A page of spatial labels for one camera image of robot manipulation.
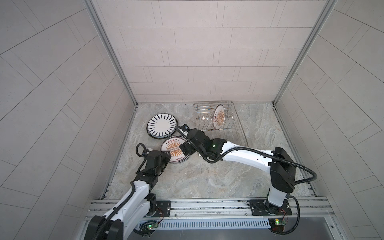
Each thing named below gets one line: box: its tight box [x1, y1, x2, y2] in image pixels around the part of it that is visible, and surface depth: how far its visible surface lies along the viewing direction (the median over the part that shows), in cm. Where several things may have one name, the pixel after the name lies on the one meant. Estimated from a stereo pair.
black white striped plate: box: [146, 113, 179, 139], surface depth 104 cm
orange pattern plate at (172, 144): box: [160, 135, 190, 164], surface depth 88 cm
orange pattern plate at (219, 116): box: [213, 104, 226, 130], surface depth 101 cm
